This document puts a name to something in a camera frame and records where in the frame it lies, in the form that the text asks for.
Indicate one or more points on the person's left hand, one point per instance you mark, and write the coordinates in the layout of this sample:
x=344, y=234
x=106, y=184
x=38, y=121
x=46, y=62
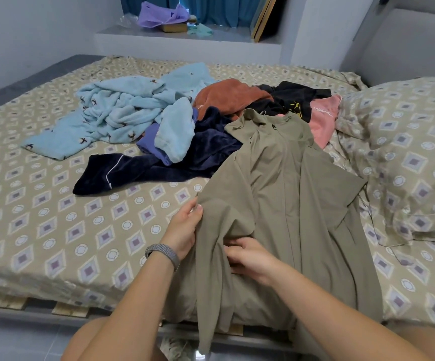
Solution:
x=181, y=229

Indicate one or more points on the person's right hand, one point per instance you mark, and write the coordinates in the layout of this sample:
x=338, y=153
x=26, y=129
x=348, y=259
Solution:
x=251, y=259

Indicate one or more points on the navy velvet garment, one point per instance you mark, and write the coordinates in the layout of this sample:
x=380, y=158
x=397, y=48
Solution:
x=157, y=167

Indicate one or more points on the olive green trousers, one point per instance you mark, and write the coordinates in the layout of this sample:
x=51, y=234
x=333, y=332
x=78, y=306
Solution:
x=285, y=199

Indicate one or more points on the purple-blue garment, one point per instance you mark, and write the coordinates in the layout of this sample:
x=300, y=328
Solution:
x=150, y=143

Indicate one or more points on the light blue fleece garment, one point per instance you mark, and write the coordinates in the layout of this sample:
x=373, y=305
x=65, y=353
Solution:
x=176, y=131

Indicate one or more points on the light blue fleece pajama pants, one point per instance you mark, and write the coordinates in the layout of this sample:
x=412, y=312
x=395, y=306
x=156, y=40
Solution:
x=104, y=112

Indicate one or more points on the rust brown garment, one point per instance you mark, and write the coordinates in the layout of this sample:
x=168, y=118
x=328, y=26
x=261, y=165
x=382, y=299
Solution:
x=229, y=95

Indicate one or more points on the bed with patterned beige sheet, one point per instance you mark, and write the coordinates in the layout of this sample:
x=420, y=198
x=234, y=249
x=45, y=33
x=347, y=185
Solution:
x=37, y=229

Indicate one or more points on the pink shirt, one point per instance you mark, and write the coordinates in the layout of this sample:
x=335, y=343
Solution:
x=324, y=120

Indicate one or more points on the black garment yellow print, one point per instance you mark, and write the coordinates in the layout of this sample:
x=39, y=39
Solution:
x=296, y=97

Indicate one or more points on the person's left forearm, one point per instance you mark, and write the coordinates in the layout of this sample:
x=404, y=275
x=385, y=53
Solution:
x=131, y=316

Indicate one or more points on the person's right forearm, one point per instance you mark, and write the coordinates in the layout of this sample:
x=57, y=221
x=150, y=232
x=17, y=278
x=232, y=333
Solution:
x=338, y=319

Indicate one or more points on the person's left leg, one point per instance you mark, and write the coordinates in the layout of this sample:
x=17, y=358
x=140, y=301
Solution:
x=82, y=343

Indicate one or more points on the grey band wristwatch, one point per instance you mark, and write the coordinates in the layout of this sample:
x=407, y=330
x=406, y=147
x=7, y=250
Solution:
x=162, y=254

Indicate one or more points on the white shoe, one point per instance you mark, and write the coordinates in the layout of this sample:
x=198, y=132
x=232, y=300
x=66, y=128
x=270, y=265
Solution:
x=177, y=349

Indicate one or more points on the patterned beige pillow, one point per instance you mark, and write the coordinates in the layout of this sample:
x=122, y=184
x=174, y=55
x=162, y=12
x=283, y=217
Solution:
x=409, y=154

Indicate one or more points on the teal small item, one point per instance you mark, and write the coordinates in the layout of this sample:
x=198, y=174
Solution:
x=199, y=30

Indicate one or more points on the small wooden box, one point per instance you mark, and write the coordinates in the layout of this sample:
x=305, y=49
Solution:
x=174, y=27

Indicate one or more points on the clear plastic bag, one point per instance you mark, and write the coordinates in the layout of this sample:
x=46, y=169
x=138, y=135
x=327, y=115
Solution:
x=127, y=21

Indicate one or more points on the purple cloth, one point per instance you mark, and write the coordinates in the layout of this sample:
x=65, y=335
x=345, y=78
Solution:
x=161, y=14

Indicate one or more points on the blue curtain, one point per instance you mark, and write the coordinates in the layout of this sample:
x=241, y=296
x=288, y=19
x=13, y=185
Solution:
x=217, y=7

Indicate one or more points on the leaning wooden picture frames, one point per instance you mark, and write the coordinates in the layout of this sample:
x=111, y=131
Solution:
x=264, y=17

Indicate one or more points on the grey upholstered headboard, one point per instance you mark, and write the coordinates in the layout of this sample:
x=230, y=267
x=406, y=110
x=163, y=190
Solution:
x=417, y=45

